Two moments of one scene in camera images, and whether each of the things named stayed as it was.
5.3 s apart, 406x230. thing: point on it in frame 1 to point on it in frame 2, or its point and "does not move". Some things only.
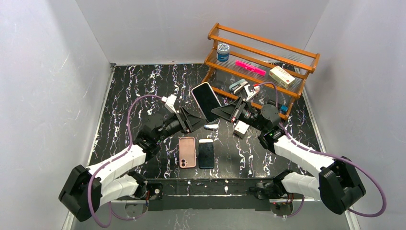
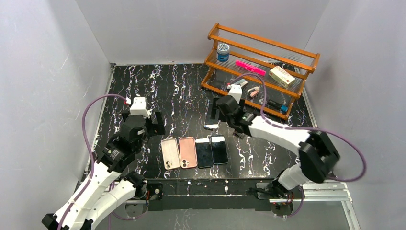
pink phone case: [187, 152] does not move
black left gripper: [184, 119] to [152, 123]
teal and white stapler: [238, 85] does not move
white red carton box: [281, 76] does not move
